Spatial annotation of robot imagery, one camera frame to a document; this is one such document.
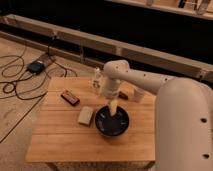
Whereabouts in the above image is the black floor cable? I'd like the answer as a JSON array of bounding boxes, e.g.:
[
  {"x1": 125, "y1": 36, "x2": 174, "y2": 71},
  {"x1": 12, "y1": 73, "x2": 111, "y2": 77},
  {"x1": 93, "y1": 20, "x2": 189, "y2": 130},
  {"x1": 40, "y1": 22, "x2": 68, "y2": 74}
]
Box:
[{"x1": 0, "y1": 34, "x2": 78, "y2": 144}]

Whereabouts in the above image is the small brown block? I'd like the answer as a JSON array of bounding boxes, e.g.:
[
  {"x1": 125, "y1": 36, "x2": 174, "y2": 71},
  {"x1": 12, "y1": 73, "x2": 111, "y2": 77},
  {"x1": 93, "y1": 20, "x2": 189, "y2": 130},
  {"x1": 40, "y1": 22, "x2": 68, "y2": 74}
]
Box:
[{"x1": 119, "y1": 91, "x2": 128, "y2": 100}]

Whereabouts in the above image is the blue power adapter box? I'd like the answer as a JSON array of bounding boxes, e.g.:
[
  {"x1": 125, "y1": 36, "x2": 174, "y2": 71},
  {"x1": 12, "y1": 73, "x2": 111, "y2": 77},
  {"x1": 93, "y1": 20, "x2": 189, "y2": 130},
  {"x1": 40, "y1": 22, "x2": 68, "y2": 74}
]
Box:
[{"x1": 27, "y1": 61, "x2": 45, "y2": 75}]

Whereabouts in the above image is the wooden table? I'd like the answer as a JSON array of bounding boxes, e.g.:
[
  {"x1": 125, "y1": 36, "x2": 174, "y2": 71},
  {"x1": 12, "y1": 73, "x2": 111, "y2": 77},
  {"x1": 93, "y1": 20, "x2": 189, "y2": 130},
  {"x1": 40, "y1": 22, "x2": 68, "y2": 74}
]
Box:
[{"x1": 26, "y1": 77, "x2": 155, "y2": 163}]

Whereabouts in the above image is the clear plastic bottle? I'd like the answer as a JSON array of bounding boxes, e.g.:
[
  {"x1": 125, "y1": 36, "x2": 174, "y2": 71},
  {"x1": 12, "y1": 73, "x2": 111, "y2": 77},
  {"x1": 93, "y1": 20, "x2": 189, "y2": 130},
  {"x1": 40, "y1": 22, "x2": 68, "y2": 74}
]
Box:
[{"x1": 92, "y1": 67, "x2": 103, "y2": 95}]

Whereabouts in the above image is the dark ceramic bowl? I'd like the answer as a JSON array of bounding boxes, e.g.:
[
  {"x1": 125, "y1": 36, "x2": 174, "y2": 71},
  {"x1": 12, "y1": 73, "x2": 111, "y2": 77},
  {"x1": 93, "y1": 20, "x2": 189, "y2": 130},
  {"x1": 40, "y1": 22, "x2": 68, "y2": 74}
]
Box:
[{"x1": 95, "y1": 106, "x2": 129, "y2": 137}]

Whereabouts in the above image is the beige sponge block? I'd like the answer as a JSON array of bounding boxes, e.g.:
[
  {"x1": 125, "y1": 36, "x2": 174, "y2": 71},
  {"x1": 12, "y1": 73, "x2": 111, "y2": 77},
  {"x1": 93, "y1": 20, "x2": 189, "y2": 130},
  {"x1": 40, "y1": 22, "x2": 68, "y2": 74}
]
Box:
[{"x1": 78, "y1": 106, "x2": 94, "y2": 125}]

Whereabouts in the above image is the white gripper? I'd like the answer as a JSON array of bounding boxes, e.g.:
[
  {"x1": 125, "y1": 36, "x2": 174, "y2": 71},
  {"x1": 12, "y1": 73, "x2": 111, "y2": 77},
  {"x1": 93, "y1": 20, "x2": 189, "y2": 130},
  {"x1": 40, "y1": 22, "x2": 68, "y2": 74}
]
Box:
[{"x1": 103, "y1": 78, "x2": 121, "y2": 116}]

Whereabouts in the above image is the dark brown rectangular box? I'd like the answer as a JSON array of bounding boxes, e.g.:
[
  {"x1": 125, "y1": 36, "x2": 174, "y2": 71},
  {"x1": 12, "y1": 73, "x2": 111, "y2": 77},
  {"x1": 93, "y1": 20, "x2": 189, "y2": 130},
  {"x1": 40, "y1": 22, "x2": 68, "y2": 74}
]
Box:
[{"x1": 61, "y1": 90, "x2": 80, "y2": 106}]

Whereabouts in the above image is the translucent plastic cup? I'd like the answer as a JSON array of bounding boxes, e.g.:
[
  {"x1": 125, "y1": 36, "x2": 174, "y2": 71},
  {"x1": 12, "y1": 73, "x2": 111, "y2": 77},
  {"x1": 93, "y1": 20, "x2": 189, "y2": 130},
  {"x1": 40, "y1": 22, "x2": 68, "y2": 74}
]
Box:
[{"x1": 133, "y1": 87, "x2": 145, "y2": 103}]

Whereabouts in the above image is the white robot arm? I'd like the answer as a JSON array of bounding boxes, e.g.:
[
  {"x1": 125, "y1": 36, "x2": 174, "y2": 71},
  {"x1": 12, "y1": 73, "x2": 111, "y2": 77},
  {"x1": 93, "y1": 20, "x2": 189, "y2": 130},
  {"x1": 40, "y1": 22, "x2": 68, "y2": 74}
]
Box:
[{"x1": 103, "y1": 60, "x2": 213, "y2": 171}]

